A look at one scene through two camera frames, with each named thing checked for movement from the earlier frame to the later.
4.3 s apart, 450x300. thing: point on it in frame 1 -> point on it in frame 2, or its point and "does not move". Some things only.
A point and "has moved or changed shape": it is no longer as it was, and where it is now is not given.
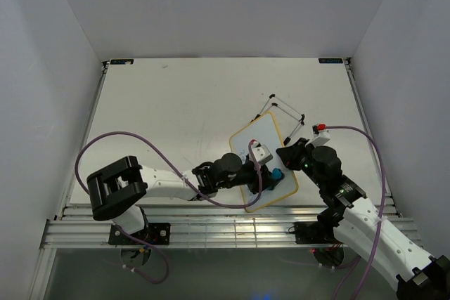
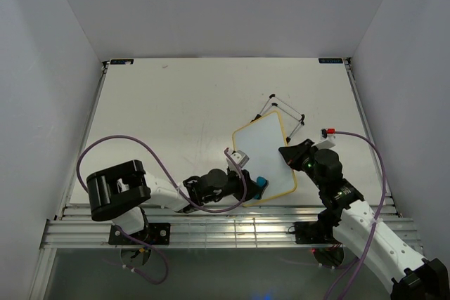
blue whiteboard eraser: [277, 173] has moved or changed shape
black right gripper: [290, 154] does not move
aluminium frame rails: [79, 225] does not move
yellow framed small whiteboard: [264, 131] does not move
